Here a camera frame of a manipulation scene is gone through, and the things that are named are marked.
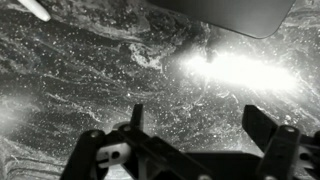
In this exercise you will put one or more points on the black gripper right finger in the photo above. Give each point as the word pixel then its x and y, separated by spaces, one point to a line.
pixel 285 148

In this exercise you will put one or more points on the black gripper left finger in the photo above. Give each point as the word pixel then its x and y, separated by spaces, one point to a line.
pixel 143 157

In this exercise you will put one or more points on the white marker pen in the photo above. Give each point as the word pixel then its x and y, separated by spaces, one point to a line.
pixel 36 8

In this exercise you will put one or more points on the dark flat tablet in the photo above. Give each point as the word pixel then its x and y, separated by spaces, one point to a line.
pixel 255 18

